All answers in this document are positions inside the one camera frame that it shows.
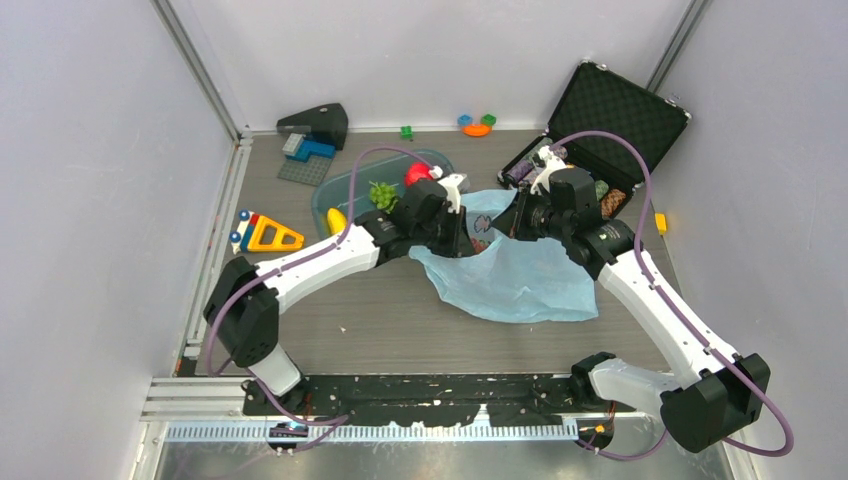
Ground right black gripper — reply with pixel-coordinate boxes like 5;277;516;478
492;182;572;242

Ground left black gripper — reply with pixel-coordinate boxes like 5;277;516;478
411;202;474;257

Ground light blue plastic bag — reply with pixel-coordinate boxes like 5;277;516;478
409;190;599;324

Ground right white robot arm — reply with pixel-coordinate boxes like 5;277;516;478
492;168;771;453

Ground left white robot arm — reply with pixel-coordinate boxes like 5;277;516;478
203;173;475;414

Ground purple fake grapes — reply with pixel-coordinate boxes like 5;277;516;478
471;238;491;254

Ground red fake apple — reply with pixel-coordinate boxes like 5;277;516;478
404;162;433;187

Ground green fake grapes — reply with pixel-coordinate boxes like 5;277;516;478
368;182;399;213

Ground green toy cube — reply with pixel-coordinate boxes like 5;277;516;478
480;114;497;127

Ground teal plastic fruit container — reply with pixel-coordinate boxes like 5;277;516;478
311;153;418;240

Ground yellow toy block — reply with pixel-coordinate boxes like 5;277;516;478
655;213;668;236

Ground black poker chip case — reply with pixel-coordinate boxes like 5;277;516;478
496;60;692;217

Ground grey lego baseplate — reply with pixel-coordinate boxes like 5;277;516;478
277;156;333;186

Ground black wedge device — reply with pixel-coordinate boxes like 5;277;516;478
276;103;349;150

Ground blue lego brick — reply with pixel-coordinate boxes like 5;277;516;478
287;139;336;163

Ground orange yellow toy truck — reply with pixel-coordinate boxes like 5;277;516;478
228;209;305;254

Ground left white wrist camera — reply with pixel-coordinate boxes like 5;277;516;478
428;166;470;214

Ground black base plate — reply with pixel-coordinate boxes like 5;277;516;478
277;373;633;427

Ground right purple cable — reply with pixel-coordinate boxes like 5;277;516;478
553;129;796;463

